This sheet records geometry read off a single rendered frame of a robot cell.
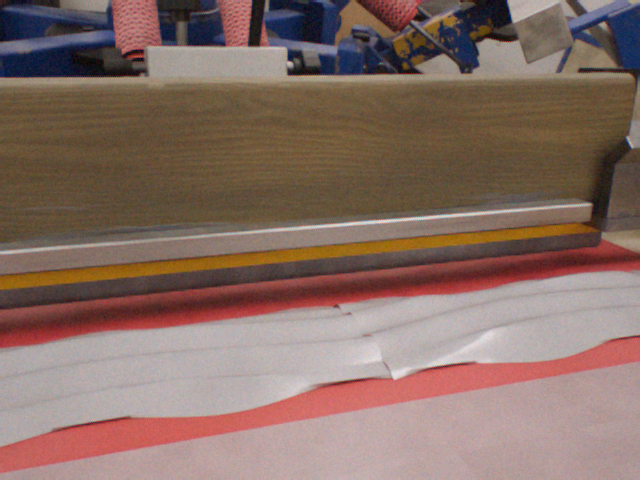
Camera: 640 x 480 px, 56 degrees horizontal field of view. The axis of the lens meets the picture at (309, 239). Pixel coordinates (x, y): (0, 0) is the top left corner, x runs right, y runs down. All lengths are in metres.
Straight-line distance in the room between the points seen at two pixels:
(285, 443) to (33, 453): 0.08
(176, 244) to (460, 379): 0.13
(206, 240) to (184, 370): 0.06
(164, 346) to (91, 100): 0.10
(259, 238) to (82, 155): 0.08
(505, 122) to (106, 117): 0.19
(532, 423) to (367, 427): 0.05
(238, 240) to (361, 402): 0.09
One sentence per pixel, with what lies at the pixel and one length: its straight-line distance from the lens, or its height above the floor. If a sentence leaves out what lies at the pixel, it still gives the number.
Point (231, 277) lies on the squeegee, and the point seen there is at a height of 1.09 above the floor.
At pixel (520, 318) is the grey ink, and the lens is 0.28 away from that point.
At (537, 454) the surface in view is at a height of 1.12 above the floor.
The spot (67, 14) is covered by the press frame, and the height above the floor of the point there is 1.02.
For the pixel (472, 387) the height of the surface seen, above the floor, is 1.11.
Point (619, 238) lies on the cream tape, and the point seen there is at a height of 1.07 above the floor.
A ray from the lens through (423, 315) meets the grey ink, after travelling 0.28.
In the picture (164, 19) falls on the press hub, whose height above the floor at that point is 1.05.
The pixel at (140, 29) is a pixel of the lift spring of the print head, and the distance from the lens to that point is 0.72.
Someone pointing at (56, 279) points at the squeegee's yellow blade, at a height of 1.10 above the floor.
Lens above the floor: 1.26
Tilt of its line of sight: 31 degrees down
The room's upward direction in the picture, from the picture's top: 5 degrees clockwise
